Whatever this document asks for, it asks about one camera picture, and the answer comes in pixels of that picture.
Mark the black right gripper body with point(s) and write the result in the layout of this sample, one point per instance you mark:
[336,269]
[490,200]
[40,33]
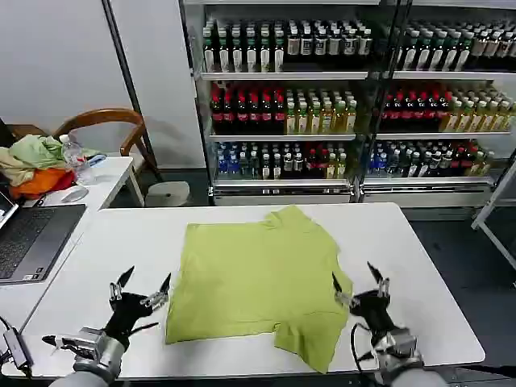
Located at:
[373,310]

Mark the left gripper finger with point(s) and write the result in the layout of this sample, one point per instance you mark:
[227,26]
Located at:
[116,291]
[155,299]

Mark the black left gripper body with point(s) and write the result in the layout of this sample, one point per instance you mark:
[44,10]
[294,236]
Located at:
[129,310]

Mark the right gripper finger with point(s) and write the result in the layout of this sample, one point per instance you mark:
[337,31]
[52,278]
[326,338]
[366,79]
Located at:
[344,299]
[384,287]

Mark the green shirt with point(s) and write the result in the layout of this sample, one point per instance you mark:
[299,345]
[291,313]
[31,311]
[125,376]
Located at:
[258,274]

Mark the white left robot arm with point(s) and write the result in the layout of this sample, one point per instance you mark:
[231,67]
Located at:
[98,359]

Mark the dark grey laptop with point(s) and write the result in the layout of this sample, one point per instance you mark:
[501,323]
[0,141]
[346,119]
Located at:
[32,238]

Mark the grey computer mouse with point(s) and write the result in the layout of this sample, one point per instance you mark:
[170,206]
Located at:
[74,194]

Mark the round white stool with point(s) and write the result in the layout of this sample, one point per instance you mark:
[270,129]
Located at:
[167,194]

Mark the small white desk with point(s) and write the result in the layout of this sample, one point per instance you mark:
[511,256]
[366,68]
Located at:
[113,177]

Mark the grey adapter hub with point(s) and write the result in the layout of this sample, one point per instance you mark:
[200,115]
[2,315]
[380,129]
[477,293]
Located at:
[17,347]

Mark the clear plastic water bottle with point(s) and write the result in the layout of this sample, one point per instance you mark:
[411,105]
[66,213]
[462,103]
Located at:
[76,159]

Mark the pile of coloured clothes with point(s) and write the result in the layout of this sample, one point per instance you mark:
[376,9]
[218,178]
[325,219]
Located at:
[36,165]

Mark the wooden chair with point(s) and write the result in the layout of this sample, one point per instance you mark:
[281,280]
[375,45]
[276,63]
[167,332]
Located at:
[121,121]

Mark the drinks shelf with bottles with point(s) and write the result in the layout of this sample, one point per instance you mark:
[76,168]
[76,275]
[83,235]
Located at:
[278,101]
[443,101]

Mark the black slanted pole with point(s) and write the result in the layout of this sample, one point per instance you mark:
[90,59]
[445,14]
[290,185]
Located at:
[129,84]

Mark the white metal rack frame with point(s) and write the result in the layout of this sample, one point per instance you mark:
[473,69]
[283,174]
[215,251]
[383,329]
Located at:
[493,209]

